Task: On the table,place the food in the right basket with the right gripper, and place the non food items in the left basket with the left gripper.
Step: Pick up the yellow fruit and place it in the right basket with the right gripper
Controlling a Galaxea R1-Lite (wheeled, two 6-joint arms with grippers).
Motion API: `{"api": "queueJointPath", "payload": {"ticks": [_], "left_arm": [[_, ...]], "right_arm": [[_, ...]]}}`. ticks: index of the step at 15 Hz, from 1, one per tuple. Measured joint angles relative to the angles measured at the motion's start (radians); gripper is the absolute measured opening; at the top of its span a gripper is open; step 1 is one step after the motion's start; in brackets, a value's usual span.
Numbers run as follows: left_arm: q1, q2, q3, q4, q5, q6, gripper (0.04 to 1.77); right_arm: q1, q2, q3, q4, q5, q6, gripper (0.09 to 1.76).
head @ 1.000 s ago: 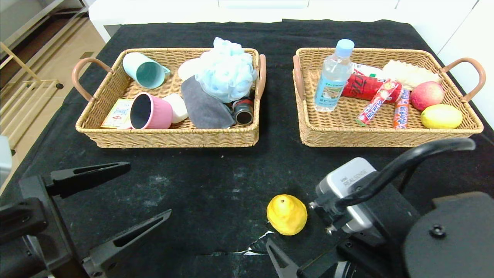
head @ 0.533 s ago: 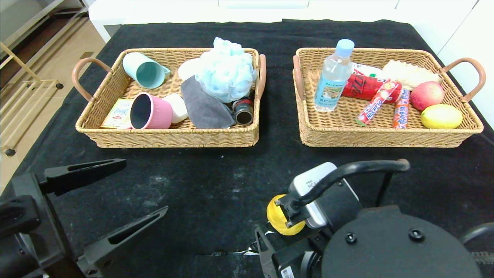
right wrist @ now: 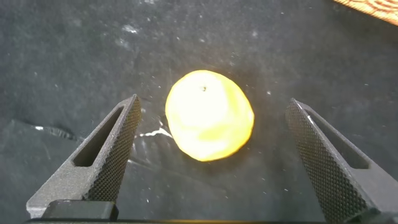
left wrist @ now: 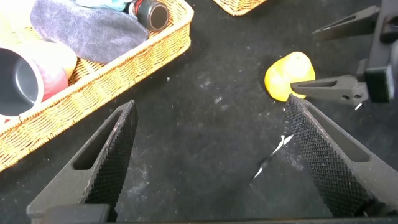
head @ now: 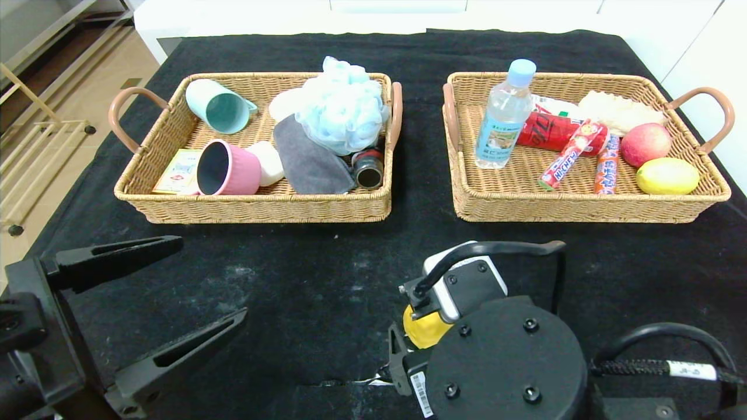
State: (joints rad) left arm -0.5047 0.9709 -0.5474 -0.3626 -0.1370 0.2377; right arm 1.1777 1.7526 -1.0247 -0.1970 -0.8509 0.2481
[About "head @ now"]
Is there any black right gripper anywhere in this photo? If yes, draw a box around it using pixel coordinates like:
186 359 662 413
368 322 438 420

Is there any green card box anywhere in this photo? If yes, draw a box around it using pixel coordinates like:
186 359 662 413
153 149 203 195

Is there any white soap bar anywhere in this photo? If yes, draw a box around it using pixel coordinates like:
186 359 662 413
245 141 287 187

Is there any brown low shelf unit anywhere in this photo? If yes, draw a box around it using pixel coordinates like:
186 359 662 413
0 0 135 88

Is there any teal plastic cup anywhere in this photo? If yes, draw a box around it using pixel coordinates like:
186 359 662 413
186 79 259 135

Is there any white side cabinet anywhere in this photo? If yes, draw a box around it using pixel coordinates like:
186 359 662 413
133 0 202 65

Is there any white snack packet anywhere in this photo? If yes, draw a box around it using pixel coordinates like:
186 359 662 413
532 94 584 120

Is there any red peach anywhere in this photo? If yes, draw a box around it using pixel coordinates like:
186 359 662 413
620 123 673 168

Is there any light blue bath pouf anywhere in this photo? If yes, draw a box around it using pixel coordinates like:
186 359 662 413
295 57 390 156

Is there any wicker basket with handles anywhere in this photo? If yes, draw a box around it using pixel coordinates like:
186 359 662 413
110 72 403 224
442 71 735 223

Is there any pink pot with handle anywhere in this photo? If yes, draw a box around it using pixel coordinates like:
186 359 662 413
196 140 262 196

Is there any clear water bottle blue cap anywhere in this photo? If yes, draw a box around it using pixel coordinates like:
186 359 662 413
475 58 537 170

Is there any yellow lemon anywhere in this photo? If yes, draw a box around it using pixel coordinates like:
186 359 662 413
637 157 701 195

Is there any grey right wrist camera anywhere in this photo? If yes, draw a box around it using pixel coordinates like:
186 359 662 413
421 240 509 325

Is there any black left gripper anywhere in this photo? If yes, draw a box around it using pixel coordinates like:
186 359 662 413
0 235 248 420

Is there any red Hi-Chew candy stick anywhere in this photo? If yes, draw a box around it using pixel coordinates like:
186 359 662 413
538 120 608 191

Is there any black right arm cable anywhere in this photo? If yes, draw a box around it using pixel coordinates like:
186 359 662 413
588 322 742 418

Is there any yellow pear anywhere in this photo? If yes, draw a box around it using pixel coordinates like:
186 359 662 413
403 306 453 350

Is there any white round dish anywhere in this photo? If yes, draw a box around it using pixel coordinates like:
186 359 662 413
268 89 311 124

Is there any grey cloth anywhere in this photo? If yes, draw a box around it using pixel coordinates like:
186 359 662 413
273 115 355 195

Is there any wooden rack on wheels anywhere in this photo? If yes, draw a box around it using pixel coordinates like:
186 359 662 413
0 61 98 237

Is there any orange sausage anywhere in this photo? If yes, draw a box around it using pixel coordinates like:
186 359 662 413
594 133 620 195

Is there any black and red tube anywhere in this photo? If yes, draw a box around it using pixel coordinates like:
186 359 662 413
350 149 386 189

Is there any red cola can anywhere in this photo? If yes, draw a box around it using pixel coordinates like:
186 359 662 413
516 112 610 157

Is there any black right camera cable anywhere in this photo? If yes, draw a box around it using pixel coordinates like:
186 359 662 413
400 240 568 319

